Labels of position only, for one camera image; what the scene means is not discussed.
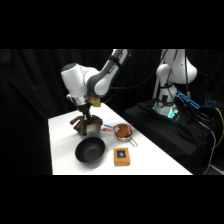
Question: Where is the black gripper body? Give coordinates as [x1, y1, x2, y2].
[76, 103, 93, 118]

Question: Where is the brown deer plush toy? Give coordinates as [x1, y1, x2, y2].
[69, 114, 103, 137]

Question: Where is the grey bowl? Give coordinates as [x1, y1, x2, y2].
[77, 123, 103, 137]

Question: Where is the black bowl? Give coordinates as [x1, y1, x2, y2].
[74, 136, 107, 166]

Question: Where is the small red white blue tube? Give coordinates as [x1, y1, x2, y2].
[101, 124, 116, 132]

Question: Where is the brown round item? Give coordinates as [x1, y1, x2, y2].
[115, 124, 131, 138]

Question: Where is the orange box with blue square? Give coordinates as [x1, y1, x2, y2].
[113, 147, 132, 167]

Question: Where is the black curtain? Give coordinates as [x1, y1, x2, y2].
[0, 49, 224, 176]

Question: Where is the black cloth covered stand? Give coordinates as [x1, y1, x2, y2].
[122, 98, 216, 176]

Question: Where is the green status light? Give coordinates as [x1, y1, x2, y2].
[167, 107, 181, 122]

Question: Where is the blue lit device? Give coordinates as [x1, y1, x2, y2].
[175, 90, 201, 111]

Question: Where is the tan wrist camera mount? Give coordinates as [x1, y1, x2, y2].
[87, 96, 102, 108]

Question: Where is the grey cable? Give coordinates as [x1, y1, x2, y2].
[202, 128, 218, 176]

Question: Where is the yellow cable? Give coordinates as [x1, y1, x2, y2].
[215, 107, 224, 149]

